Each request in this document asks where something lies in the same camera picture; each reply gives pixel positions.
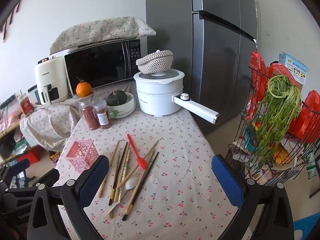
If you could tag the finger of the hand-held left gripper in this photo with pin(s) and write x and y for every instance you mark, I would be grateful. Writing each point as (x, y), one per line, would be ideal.
(49, 176)
(18, 166)

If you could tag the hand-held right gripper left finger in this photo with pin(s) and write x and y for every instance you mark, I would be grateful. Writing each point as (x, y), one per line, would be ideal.
(95, 180)

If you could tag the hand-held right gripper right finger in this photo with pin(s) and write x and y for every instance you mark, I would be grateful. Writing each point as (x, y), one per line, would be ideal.
(227, 182)

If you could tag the pink plastic utensil holder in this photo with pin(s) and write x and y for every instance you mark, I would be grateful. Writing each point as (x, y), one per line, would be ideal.
(81, 155)

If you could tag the white plastic spoon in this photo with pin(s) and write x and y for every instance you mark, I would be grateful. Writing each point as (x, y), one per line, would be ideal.
(131, 182)

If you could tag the red plastic spoon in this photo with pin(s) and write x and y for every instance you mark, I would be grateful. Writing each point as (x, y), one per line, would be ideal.
(142, 163)

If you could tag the red cardboard box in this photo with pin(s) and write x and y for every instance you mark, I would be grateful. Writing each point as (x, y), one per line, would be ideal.
(32, 157)

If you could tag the cherry print tablecloth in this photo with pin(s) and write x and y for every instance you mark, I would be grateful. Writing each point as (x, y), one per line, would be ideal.
(180, 170)

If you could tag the draped cherry print cloth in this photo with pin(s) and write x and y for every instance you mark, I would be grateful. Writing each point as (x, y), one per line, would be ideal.
(47, 125)

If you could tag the small red label jar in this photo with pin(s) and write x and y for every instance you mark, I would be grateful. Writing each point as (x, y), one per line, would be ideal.
(25, 106)

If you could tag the clear jar of red spice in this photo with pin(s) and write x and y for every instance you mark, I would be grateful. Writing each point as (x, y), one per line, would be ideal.
(102, 116)
(88, 116)

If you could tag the dark green pumpkin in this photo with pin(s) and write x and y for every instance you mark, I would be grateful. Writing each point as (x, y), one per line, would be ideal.
(115, 100)

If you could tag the white green packet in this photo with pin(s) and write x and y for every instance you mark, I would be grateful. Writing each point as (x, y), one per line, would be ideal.
(311, 166)

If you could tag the bunch of green vegetables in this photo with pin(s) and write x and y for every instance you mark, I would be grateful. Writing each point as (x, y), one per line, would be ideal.
(277, 112)

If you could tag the blue plastic stool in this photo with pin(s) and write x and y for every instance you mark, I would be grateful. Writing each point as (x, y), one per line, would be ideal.
(307, 226)

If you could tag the orange fruit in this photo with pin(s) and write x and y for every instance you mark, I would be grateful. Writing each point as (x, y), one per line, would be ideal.
(83, 89)

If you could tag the cream air fryer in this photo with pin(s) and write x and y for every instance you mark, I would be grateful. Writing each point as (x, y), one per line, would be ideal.
(51, 77)

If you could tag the red plastic bag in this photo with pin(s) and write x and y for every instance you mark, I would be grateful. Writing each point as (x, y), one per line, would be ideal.
(257, 80)
(278, 68)
(306, 120)

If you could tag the white electric cooking pot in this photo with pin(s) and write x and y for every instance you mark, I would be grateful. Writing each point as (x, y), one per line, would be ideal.
(157, 97)

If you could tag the black microwave oven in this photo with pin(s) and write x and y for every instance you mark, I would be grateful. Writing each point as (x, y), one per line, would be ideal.
(97, 65)

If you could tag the grey refrigerator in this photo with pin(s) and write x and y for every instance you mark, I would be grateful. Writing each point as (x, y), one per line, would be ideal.
(212, 67)

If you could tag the blue and white box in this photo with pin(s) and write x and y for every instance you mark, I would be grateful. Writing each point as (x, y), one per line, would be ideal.
(297, 71)

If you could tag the floral cloth cover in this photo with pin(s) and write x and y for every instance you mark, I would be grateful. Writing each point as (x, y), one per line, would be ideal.
(100, 30)

